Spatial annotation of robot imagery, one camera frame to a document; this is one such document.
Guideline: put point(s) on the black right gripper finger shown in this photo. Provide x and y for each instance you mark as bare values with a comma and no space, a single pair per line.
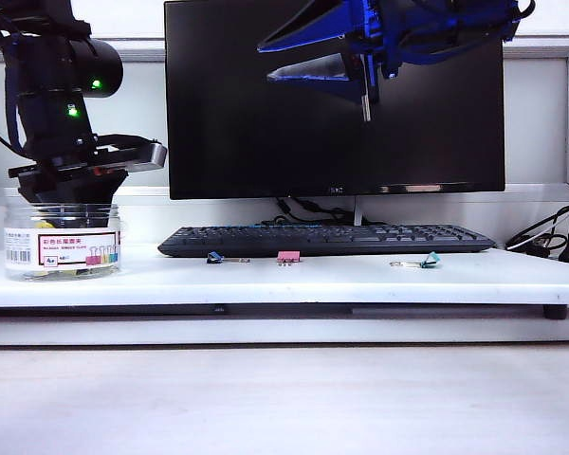
332,76
317,23

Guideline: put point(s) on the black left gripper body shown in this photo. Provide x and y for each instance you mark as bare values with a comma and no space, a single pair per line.
61,163

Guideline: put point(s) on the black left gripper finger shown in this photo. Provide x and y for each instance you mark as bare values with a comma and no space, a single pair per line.
52,199
97,194

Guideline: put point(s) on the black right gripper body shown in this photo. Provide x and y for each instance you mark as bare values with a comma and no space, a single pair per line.
370,38

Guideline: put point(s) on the round transparent plastic jar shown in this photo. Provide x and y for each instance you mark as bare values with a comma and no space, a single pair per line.
61,256

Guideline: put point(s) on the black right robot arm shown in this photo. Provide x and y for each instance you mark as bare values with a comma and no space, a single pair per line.
446,28

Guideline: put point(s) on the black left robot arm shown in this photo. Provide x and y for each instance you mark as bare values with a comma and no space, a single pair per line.
47,85

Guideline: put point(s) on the black computer monitor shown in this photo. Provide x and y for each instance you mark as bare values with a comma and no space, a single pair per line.
265,142

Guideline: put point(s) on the blue binder clip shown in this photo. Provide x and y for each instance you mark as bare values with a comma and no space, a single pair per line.
214,257

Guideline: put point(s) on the silver monitor stand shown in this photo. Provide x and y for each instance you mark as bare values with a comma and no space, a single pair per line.
358,213

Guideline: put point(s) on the black computer keyboard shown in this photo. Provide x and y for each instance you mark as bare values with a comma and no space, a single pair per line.
327,239

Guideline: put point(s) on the pink binder clip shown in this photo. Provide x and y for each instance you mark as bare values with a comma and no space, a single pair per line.
289,256

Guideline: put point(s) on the white desk riser board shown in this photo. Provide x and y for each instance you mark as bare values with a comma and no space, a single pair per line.
313,283

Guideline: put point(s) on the teal binder clip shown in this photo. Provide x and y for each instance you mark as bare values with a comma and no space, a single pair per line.
429,260

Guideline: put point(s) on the black riser foot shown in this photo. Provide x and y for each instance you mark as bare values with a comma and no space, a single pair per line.
555,313

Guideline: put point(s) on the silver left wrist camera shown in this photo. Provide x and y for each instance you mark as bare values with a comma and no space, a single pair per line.
152,156

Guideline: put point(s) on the grey partition rail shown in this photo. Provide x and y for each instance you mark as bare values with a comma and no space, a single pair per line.
142,52

